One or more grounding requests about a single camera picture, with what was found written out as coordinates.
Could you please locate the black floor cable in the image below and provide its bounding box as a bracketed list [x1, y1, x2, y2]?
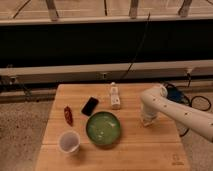
[161, 73, 213, 138]

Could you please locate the black smartphone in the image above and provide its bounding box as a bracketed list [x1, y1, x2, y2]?
[81, 97, 99, 116]

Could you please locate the clear plastic cup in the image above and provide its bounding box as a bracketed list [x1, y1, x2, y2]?
[58, 131, 80, 155]

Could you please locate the black hanging cable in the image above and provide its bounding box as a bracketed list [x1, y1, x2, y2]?
[118, 12, 152, 82]

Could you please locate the white sponge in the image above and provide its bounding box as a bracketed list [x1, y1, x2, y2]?
[142, 121, 153, 127]

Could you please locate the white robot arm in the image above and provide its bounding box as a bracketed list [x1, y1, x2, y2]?
[140, 85, 213, 143]

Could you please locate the green bowl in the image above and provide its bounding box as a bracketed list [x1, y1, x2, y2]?
[86, 111, 121, 146]

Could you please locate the red chili pepper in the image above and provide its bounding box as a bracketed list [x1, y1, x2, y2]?
[64, 106, 73, 126]

